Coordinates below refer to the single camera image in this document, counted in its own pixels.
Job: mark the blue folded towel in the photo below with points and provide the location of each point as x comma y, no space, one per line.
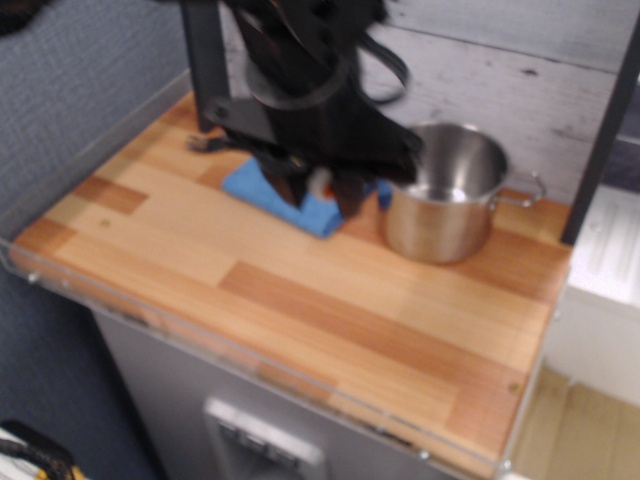
320,218

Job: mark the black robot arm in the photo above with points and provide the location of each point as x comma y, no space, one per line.
300,85

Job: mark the black left frame post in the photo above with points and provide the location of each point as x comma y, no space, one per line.
207,58

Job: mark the clear acrylic table guard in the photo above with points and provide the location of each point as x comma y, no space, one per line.
432,359

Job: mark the plush sushi roll toy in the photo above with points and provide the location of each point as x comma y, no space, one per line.
320,184

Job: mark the yellow object at corner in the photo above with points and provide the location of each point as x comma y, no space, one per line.
75,474

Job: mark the grey cabinet with dispenser panel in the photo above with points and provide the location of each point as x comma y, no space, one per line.
207,420

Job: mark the black frame post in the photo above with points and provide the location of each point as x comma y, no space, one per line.
612,120
207,58

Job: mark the fork with blue handle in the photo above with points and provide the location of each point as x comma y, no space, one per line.
201,144

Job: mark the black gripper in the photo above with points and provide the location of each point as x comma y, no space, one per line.
333,126

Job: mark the stainless steel pot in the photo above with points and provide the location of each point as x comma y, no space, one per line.
446,214

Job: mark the black right frame post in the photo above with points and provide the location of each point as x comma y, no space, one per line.
612,120

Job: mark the white toy sink unit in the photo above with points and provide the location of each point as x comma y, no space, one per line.
594,338

